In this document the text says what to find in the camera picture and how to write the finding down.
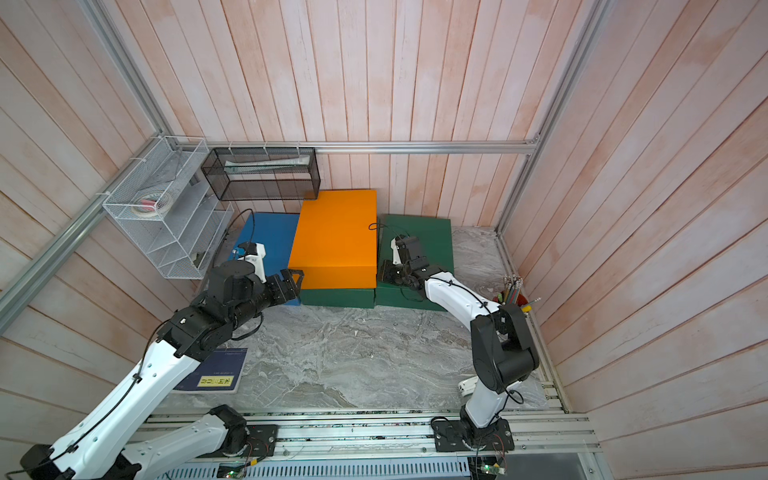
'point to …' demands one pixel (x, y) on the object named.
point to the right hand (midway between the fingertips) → (379, 270)
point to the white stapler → (468, 385)
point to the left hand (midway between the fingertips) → (292, 281)
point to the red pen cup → (521, 300)
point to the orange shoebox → (336, 240)
